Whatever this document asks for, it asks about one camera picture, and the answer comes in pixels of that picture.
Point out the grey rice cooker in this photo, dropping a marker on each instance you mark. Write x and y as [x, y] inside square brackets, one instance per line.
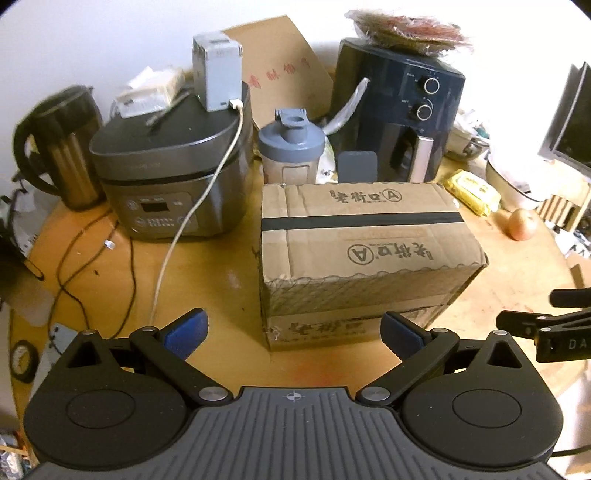
[190, 174]

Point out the brown cardboard box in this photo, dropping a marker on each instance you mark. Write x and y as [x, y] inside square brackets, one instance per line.
[335, 257]

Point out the black phone stand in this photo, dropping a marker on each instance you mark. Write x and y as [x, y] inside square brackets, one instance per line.
[357, 167]

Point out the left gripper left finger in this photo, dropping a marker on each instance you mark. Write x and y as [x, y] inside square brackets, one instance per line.
[163, 352]

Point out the yellow snack packet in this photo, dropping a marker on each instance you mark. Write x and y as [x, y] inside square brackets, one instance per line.
[474, 192]

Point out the black tape roll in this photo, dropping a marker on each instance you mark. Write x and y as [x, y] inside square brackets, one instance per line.
[24, 361]

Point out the light blue smartphone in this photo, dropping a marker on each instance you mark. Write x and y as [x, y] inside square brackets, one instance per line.
[60, 338]

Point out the wrapped flatbread stack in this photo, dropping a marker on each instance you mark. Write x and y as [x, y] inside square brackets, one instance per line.
[420, 35]

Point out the dark blue air fryer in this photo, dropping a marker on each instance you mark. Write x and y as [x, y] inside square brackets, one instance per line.
[406, 114]

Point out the brown paper envelope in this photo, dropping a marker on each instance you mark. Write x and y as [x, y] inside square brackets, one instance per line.
[281, 69]

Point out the white enamel bowl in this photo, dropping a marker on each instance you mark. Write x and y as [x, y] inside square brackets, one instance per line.
[516, 190]

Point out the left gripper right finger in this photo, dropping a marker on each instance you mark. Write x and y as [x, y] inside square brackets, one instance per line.
[422, 353]

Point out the computer monitor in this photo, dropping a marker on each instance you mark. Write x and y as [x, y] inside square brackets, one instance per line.
[568, 136]

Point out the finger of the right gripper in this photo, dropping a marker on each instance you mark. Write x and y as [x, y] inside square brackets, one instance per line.
[571, 298]
[521, 324]

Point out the steel electric kettle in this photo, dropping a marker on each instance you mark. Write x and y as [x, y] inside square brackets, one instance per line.
[51, 147]

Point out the grey lid shaker bottle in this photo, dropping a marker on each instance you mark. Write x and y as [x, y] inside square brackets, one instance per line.
[291, 148]

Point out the white power adapter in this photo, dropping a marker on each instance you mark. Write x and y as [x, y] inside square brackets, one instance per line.
[217, 70]

